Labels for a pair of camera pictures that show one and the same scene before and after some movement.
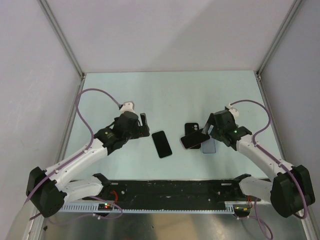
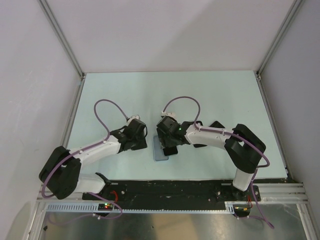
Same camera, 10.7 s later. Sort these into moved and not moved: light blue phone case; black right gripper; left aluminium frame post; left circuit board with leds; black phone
Moved: black right gripper; black phone; light blue phone case
Not moved: left aluminium frame post; left circuit board with leds
